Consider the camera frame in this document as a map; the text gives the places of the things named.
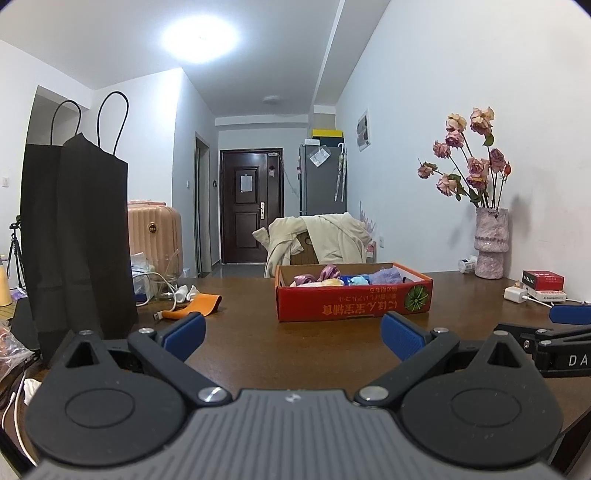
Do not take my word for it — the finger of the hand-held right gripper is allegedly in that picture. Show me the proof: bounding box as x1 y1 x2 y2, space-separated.
549 305 591 325
494 323 591 354

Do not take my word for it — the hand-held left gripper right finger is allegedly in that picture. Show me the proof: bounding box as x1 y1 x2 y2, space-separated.
355 311 528 408

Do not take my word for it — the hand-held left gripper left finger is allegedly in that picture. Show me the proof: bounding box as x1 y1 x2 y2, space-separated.
60 312 233 408

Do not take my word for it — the red cardboard box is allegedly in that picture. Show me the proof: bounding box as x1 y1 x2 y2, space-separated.
276 262 434 322

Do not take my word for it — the purple satin bow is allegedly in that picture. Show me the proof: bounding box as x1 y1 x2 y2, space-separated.
290 264 342 287

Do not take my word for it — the white charger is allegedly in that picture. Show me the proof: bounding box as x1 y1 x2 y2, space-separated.
504 286 536 304

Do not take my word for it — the glass jar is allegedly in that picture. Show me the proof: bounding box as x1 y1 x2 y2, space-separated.
148 256 182 301

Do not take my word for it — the clear plastic bag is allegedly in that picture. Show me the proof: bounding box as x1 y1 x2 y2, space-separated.
130 251 155 303

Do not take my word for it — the pink speckled vase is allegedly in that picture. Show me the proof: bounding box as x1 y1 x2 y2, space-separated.
475 208 509 280

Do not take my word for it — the pink suitcase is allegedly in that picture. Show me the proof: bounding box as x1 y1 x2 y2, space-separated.
128 200 183 278

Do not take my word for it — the beige jacket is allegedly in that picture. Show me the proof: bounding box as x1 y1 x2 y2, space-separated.
252 212 374 278

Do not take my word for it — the brown wooden chair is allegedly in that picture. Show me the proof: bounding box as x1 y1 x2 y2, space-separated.
288 232 320 266

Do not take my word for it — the grey interior door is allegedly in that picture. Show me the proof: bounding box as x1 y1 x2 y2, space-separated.
194 133 212 278

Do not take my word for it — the black paper bag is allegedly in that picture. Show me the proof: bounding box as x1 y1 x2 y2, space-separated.
21 91 139 367

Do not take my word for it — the black pouch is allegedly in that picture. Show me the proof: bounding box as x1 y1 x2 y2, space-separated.
10 299 42 354

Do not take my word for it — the grey refrigerator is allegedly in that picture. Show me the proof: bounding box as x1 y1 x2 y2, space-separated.
299 143 348 217

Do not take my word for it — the clear plastic packet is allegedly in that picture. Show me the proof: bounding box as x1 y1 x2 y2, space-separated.
0 319 37 374

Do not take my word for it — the white folded umbrella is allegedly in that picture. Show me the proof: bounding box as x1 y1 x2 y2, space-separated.
335 142 348 202

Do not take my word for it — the black tripod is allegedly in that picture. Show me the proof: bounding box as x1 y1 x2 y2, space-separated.
9 222 26 289

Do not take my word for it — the dried pink rose bouquet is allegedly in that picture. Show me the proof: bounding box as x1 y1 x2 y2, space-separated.
418 107 512 209

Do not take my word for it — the bright ceiling light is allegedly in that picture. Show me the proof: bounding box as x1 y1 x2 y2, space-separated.
161 11 240 63

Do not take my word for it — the white USB cable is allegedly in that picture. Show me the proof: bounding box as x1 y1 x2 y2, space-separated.
133 272 182 322

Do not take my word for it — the orange strap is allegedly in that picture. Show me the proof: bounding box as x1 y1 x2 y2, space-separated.
163 293 222 320

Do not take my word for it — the thin white cable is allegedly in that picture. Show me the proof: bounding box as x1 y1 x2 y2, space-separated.
1 369 38 467

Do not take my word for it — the wall picture frame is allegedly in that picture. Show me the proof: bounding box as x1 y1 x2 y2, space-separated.
357 109 371 151

